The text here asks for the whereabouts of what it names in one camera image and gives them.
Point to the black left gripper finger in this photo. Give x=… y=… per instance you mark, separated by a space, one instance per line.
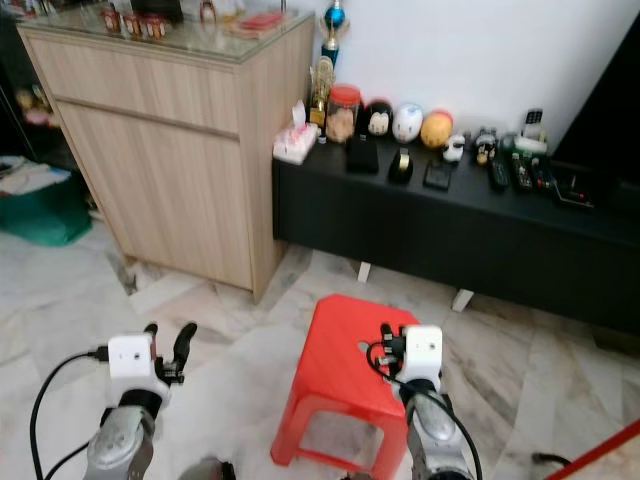
x=151 y=330
x=184 y=340

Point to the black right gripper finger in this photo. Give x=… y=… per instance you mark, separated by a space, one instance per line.
x=387 y=333

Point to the red plastic stool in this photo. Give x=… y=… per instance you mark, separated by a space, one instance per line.
x=335 y=340

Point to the black TV console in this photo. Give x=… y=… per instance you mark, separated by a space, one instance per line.
x=440 y=230

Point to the light wooden cabinet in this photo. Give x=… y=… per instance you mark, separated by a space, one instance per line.
x=160 y=180

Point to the green storage bag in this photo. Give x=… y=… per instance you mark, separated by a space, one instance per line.
x=45 y=215

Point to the black tape dispenser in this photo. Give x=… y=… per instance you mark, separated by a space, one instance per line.
x=401 y=167

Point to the black wallet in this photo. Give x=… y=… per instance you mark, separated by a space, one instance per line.
x=362 y=155

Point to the black remote control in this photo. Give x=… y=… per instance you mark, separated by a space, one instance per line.
x=544 y=177
x=499 y=176
x=522 y=175

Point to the black and white figurine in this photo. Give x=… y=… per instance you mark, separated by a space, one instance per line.
x=486 y=147

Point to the white round plush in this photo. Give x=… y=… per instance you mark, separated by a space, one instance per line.
x=408 y=123

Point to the pink tissue pack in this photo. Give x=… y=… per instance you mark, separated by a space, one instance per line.
x=295 y=142

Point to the black mouse plush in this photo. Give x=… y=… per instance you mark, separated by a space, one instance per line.
x=378 y=120

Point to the thin red strip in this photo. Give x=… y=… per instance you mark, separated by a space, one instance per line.
x=595 y=450

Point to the clear jar with red lid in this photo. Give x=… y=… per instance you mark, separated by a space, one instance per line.
x=343 y=117

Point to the flat black device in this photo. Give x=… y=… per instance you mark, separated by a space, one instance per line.
x=572 y=190

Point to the green and white holder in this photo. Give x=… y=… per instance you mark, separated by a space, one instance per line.
x=530 y=145

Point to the small gold trophy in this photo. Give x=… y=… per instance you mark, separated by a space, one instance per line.
x=322 y=97

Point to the pink and yellow plush toy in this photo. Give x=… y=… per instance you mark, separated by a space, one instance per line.
x=35 y=105

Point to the small red cup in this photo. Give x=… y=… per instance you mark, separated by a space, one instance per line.
x=155 y=28
x=134 y=25
x=111 y=20

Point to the dark glass display cabinet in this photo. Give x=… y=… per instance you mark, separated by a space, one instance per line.
x=15 y=60

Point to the blue and gold trophy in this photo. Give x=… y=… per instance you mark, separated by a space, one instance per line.
x=335 y=18

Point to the black teapot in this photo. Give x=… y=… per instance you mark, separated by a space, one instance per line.
x=158 y=9

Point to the white and red figurine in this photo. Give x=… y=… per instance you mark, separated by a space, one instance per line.
x=208 y=10

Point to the red envelope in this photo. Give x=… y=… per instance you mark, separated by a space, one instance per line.
x=262 y=22

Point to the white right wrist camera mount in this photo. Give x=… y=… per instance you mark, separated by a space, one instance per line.
x=423 y=350

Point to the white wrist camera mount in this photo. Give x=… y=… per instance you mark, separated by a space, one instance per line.
x=130 y=358
x=423 y=350

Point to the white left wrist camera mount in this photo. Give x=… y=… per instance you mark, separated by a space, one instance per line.
x=130 y=358

